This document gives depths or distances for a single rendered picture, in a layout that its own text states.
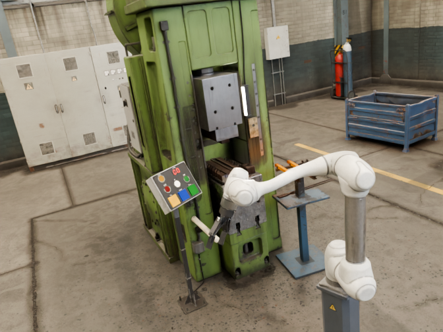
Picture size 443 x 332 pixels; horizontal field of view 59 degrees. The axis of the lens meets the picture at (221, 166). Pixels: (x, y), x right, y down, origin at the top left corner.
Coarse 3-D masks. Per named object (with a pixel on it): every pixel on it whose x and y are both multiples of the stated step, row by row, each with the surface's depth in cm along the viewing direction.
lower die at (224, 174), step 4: (212, 160) 351; (220, 160) 348; (224, 160) 349; (212, 164) 344; (216, 164) 342; (220, 164) 338; (228, 164) 335; (232, 164) 336; (208, 168) 338; (220, 168) 331; (224, 168) 330; (228, 168) 326; (224, 172) 321; (228, 172) 320; (216, 176) 326; (220, 176) 319; (224, 176) 318; (224, 180) 319
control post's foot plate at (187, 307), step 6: (198, 294) 332; (180, 300) 327; (186, 300) 321; (192, 300) 321; (198, 300) 324; (204, 300) 323; (186, 306) 319; (192, 306) 318; (198, 306) 317; (186, 312) 313
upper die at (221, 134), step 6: (234, 126) 311; (204, 132) 324; (210, 132) 313; (216, 132) 305; (222, 132) 307; (228, 132) 310; (234, 132) 312; (210, 138) 316; (216, 138) 306; (222, 138) 309; (228, 138) 311
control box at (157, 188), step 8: (176, 168) 288; (184, 168) 293; (152, 176) 273; (168, 176) 281; (176, 176) 285; (184, 176) 290; (152, 184) 273; (160, 184) 274; (168, 184) 278; (184, 184) 287; (152, 192) 276; (160, 192) 271; (168, 192) 275; (176, 192) 280; (200, 192) 294; (160, 200) 274; (168, 200) 273; (168, 208) 271
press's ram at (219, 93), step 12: (216, 72) 320; (228, 72) 308; (204, 84) 291; (216, 84) 295; (228, 84) 300; (204, 96) 293; (216, 96) 297; (228, 96) 302; (204, 108) 298; (216, 108) 300; (228, 108) 304; (240, 108) 309; (204, 120) 304; (216, 120) 302; (228, 120) 307; (240, 120) 312
